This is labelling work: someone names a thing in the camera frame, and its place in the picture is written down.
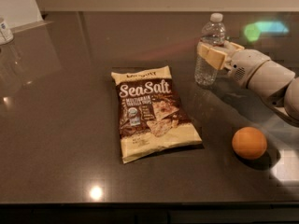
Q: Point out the sea salt chips bag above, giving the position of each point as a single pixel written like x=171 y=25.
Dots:
x=151 y=117

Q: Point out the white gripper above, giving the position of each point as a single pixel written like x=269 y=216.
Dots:
x=247 y=66

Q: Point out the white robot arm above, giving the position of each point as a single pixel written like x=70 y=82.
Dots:
x=276 y=85

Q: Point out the orange ball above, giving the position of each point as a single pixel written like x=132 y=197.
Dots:
x=249 y=143

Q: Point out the clear plastic water bottle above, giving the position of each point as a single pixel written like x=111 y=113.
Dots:
x=209 y=60

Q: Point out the white container at left edge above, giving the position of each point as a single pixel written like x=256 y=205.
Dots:
x=5 y=33

